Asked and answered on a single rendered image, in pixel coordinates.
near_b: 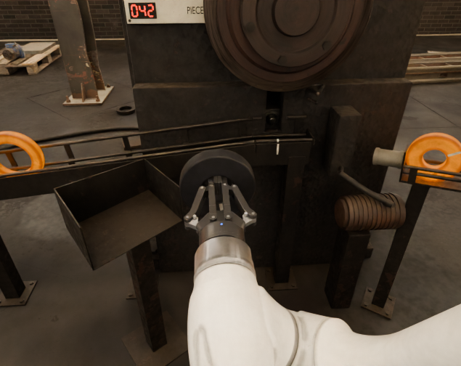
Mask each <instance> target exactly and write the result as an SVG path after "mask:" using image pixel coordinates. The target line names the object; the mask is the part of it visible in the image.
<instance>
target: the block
mask: <svg viewBox="0 0 461 366"><path fill-rule="evenodd" d="M361 119H362V116H361V114H360V113H359V112H358V111H357V110H356V109H354V108H353V107H352V106H350V105H344V106H332V107H331V108H330V117H329V121H328V126H327V134H326V139H325V147H324V152H323V156H322V166H323V167H324V169H325V171H326V172H327V174H328V176H338V167H339V166H343V172H344V173H346V174H348V175H349V171H350V167H351V162H352V158H353V154H354V148H355V145H356V139H357V135H358V132H359V126H360V122H361Z"/></svg>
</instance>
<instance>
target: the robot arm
mask: <svg viewBox="0 0 461 366"><path fill-rule="evenodd" d="M215 195H222V201H223V210H222V211H217V210H216V197H215ZM230 195H231V196H232V199H233V201H234V203H235V205H236V206H237V209H238V211H239V212H240V214H241V216H242V219H241V218H240V217H239V216H238V215H236V214H235V213H234V212H232V211H231V206H230V202H229V196H230ZM207 196H209V213H207V214H206V215H205V216H204V217H203V218H202V219H201V220H200V221H199V222H198V219H199V216H200V212H201V210H202V207H203V204H204V202H205V197H207ZM248 225H250V226H255V225H256V212H255V211H253V210H252V209H251V208H249V206H248V204H247V202H246V201H245V199H244V197H243V196H242V193H241V191H240V190H239V188H238V186H237V185H236V184H233V185H232V186H229V185H228V184H227V178H226V177H225V176H212V177H210V178H208V186H207V187H204V186H201V187H199V190H198V191H197V194H196V197H195V200H194V202H193V204H192V207H191V209H190V212H189V213H188V214H187V215H186V216H185V217H184V226H185V229H187V230H189V229H192V228H193V229H196V230H197V234H198V235H199V248H198V249H197V251H196V253H195V274H194V289H193V292H192V295H191V297H190V300H189V309H188V319H187V341H188V352H189V364H190V366H461V304H460V305H457V306H455V307H453V308H451V309H448V310H446V311H444V312H442V313H440V314H437V315H435V316H433V317H430V318H428V319H426V320H424V321H422V322H419V323H417V324H415V325H413V326H411V327H409V328H406V329H404V330H401V331H399V332H397V333H392V334H389V335H361V334H358V333H354V332H353V331H352V330H351V329H350V327H349V326H348V325H347V324H346V323H345V322H344V321H343V320H341V319H338V318H332V317H325V316H321V315H318V314H312V313H308V312H304V311H299V312H294V311H290V310H288V309H286V308H284V307H283V306H281V305H280V304H278V303H277V302H276V301H275V300H274V299H273V298H272V297H271V296H270V295H269V294H268V293H267V292H266V290H265V289H264V288H263V287H261V286H258V283H257V281H256V271H255V269H254V265H253V260H252V256H251V252H250V247H249V246H248V245H247V243H245V235H244V232H245V228H246V227H247V226H248Z"/></svg>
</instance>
